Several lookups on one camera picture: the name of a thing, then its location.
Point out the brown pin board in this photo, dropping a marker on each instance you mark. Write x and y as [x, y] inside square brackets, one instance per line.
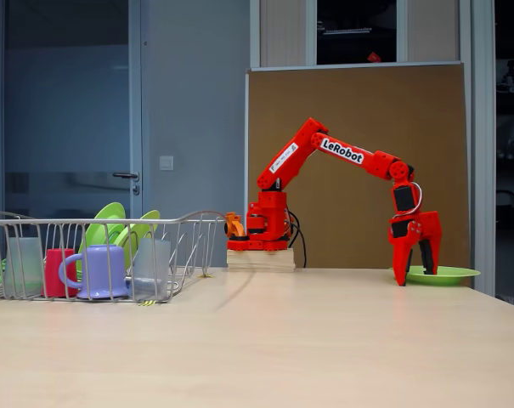
[367, 98]

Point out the small red object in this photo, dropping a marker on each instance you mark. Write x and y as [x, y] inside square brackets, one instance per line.
[373, 56]

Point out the grey glass door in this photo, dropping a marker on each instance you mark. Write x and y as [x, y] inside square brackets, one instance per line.
[69, 106]

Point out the translucent grey plastic cup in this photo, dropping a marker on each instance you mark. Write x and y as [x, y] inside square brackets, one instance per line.
[152, 263]
[25, 263]

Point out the green plastic plate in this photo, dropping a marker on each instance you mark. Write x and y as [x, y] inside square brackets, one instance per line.
[108, 212]
[148, 216]
[456, 274]

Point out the orange table clamp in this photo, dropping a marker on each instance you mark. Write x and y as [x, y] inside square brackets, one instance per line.
[234, 225]
[289, 227]

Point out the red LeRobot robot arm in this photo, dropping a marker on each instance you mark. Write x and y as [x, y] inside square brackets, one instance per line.
[290, 161]

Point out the yellow black striped tape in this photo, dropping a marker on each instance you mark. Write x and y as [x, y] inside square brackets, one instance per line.
[148, 302]

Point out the wooden base block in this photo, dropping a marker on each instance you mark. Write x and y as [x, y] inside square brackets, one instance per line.
[261, 259]

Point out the red plastic cup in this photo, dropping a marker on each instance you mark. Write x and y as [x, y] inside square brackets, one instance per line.
[54, 272]

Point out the yellow green twist tie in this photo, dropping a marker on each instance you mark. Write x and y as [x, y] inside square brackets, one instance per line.
[206, 276]

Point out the dark open shelf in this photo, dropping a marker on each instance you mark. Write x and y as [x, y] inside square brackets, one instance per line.
[511, 106]

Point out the purple plastic mug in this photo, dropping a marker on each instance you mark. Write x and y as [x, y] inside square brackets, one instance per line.
[105, 272]

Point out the dark kettle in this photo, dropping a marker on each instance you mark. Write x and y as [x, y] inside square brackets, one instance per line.
[507, 210]

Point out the small flexible tripod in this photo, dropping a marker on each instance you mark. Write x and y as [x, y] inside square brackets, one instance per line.
[511, 78]

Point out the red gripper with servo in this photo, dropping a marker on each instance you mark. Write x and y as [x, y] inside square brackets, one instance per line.
[415, 233]

